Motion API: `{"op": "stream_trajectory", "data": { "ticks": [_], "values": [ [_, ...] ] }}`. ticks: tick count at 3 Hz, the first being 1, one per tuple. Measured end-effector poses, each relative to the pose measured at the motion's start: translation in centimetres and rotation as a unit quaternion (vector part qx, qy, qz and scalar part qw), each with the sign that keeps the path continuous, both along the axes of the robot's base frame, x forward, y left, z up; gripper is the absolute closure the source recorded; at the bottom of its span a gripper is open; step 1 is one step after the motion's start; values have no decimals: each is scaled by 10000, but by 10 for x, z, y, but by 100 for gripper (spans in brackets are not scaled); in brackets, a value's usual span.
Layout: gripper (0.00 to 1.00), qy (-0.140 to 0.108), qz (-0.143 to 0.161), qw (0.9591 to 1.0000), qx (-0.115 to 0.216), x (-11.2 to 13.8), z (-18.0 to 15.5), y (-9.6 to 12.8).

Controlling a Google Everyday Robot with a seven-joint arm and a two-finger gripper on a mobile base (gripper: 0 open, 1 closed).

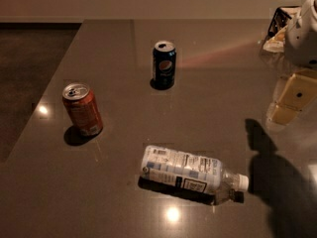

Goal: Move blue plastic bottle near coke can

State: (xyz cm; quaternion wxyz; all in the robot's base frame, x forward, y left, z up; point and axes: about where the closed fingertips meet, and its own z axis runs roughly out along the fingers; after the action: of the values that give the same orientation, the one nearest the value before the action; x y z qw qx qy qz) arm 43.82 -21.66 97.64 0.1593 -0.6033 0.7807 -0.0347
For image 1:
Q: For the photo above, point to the black basket with items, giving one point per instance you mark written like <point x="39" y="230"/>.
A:
<point x="274" y="41"/>

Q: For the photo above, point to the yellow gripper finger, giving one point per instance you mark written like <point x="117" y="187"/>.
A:
<point x="300" y="90"/>
<point x="277" y="113"/>

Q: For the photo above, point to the red coke can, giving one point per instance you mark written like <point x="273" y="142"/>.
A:
<point x="80" y="103"/>

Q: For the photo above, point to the blue pepsi can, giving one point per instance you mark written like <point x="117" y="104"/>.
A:
<point x="164" y="62"/>

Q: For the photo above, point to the clear plastic water bottle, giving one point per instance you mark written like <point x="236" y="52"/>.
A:
<point x="198" y="174"/>

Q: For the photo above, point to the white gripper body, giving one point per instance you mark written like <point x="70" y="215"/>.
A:
<point x="302" y="39"/>

